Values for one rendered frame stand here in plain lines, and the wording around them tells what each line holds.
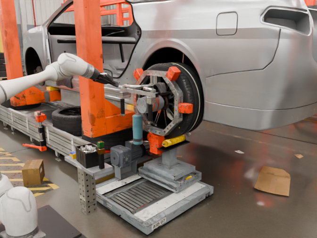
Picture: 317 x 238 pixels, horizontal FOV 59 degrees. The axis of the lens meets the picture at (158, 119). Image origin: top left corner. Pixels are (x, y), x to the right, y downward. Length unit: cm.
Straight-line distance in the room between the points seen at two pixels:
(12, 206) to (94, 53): 141
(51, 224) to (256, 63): 161
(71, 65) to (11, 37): 261
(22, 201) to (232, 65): 155
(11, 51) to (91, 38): 193
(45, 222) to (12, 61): 279
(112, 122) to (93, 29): 85
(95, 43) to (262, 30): 133
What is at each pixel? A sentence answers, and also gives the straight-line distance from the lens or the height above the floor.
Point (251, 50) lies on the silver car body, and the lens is 201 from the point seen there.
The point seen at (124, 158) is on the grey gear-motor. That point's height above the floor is 33.
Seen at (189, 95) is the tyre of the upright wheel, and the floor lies 94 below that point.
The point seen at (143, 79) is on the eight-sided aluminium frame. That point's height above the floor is 104.
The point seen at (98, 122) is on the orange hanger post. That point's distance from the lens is 258.
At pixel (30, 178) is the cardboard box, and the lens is 305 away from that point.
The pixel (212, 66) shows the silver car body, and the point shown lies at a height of 117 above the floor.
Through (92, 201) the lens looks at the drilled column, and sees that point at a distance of 242.
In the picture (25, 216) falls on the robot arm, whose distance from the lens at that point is 164.
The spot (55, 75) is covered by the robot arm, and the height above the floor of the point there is 115.
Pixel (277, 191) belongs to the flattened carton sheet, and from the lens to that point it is 292.
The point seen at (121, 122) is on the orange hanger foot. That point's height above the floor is 61.
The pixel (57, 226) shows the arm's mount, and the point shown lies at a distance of 180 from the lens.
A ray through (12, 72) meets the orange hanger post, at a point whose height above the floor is 99.
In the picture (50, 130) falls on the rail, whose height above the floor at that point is 36.
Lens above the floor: 131
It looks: 14 degrees down
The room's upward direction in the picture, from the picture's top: straight up
